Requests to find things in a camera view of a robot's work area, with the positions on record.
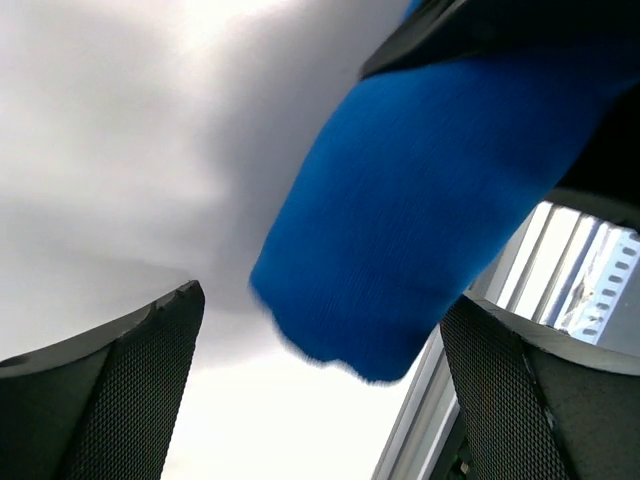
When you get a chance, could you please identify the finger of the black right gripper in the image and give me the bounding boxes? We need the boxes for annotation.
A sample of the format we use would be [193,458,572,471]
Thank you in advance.
[361,0,639,79]
[547,89,639,230]

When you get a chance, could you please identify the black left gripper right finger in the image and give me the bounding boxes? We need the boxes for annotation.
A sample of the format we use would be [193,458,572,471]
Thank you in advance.
[440,294,639,480]

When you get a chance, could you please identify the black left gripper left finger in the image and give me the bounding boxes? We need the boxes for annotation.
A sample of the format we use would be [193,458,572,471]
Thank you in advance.
[1,281,205,480]

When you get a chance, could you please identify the blue microfiber towel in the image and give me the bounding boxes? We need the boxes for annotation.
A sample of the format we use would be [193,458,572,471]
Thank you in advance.
[248,0,640,385]

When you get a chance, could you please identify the white slotted cable duct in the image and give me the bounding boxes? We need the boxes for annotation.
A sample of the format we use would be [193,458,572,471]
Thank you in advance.
[572,228,639,345]

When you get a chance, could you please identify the aluminium front rail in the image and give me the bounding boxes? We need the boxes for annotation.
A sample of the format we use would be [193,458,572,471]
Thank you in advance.
[369,202,616,480]

